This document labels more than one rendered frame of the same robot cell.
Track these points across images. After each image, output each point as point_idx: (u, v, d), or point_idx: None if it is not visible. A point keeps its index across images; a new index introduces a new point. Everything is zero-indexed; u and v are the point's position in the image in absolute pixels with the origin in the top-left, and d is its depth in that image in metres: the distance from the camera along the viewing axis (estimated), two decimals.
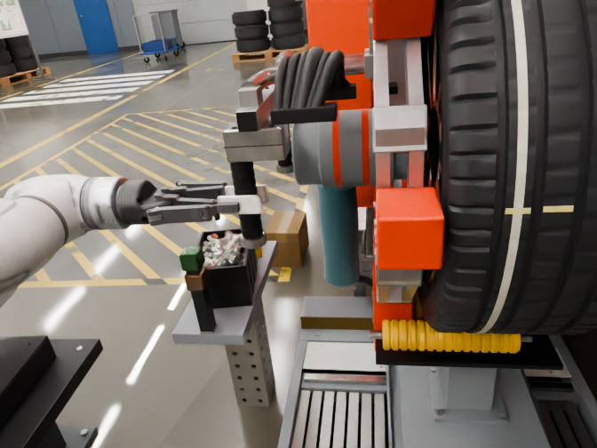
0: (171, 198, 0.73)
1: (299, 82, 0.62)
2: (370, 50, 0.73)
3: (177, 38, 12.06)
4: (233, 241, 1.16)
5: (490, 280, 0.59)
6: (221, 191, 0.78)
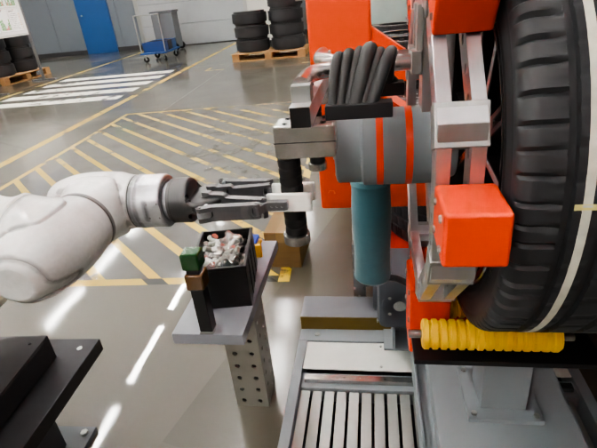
0: (218, 196, 0.72)
1: (355, 76, 0.61)
2: (418, 45, 0.72)
3: (177, 38, 12.06)
4: (233, 241, 1.16)
5: (552, 278, 0.58)
6: (266, 188, 0.77)
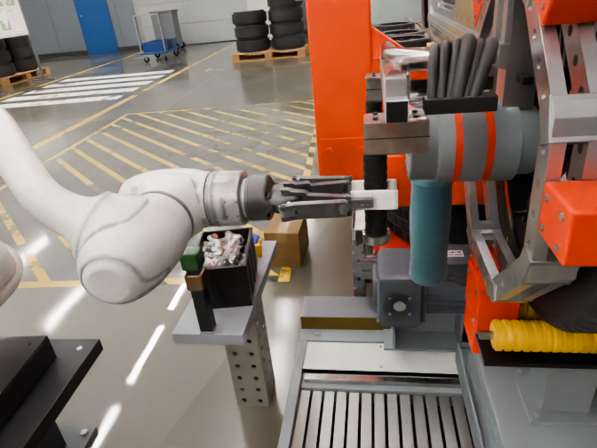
0: (299, 193, 0.70)
1: (457, 69, 0.59)
2: (506, 38, 0.70)
3: (177, 38, 12.06)
4: (233, 241, 1.16)
5: None
6: (344, 186, 0.75)
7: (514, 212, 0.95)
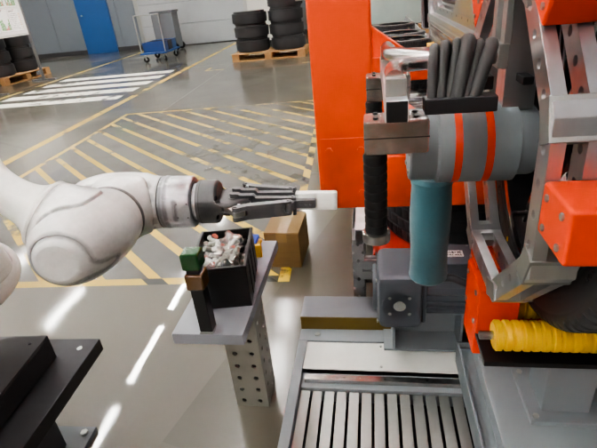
0: (249, 196, 0.76)
1: (457, 69, 0.59)
2: (506, 38, 0.70)
3: (177, 38, 12.06)
4: (233, 241, 1.16)
5: None
6: (289, 196, 0.80)
7: (514, 212, 0.95)
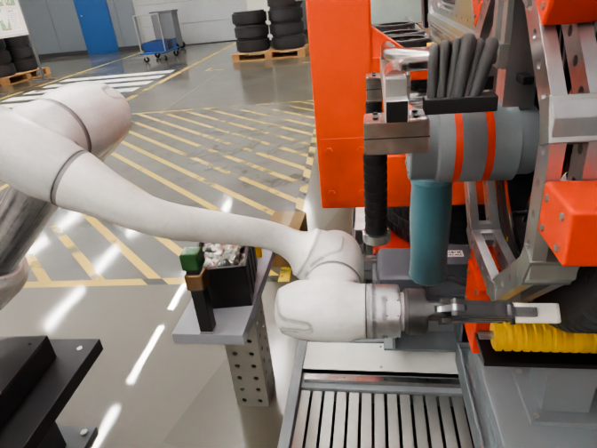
0: None
1: (457, 69, 0.59)
2: (506, 38, 0.70)
3: (177, 38, 12.06)
4: None
5: None
6: None
7: (514, 212, 0.95)
